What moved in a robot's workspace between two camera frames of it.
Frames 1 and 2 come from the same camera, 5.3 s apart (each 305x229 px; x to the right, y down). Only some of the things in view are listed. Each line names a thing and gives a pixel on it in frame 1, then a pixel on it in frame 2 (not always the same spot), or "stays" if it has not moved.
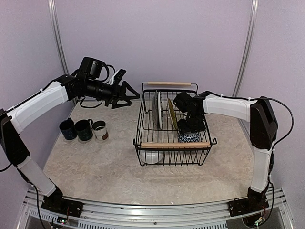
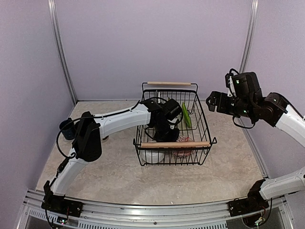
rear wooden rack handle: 179,83 stays
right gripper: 183,127 -> 221,107
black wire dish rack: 158,141 stays
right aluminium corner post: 251,33 stays
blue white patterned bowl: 188,137 -> 182,152
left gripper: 116,95 -> 172,139
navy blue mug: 68,129 stays
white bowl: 150,156 stays
